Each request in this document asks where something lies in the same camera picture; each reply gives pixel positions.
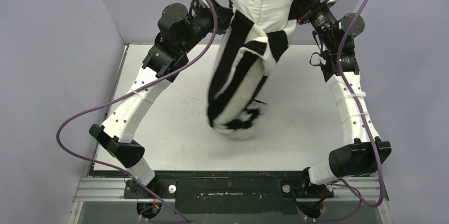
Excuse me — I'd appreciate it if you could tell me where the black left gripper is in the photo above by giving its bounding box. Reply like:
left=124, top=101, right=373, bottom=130
left=179, top=0, right=238, bottom=53

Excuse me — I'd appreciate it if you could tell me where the black white striped pillowcase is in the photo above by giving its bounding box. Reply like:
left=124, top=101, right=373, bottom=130
left=206, top=11, right=297, bottom=140

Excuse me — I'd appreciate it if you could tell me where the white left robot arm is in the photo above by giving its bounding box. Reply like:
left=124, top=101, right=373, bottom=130
left=89, top=0, right=234, bottom=198

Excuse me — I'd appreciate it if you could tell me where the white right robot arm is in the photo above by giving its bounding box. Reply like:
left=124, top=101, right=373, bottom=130
left=291, top=0, right=391, bottom=196

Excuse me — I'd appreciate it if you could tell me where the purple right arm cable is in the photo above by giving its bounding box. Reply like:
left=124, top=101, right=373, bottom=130
left=335, top=0, right=388, bottom=209

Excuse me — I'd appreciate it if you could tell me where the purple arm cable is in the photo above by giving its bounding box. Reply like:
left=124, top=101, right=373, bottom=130
left=55, top=0, right=220, bottom=224
left=335, top=0, right=388, bottom=209

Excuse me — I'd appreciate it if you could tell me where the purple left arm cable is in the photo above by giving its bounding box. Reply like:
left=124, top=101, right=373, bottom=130
left=55, top=0, right=220, bottom=224

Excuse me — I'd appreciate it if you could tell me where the black metal base rail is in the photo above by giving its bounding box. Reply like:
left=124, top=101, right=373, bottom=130
left=76, top=169, right=388, bottom=224

